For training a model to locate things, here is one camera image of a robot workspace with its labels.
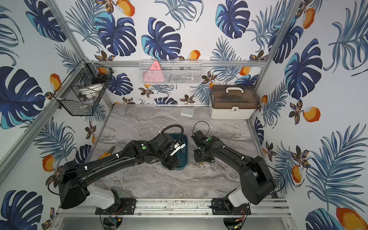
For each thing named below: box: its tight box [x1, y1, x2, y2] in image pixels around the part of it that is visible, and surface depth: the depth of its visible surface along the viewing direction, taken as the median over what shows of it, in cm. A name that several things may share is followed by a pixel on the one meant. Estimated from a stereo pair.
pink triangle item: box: [142, 60, 165, 84], surface depth 92 cm
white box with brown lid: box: [209, 84, 260, 120], surface depth 105 cm
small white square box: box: [180, 107, 195, 118], surface depth 119 cm
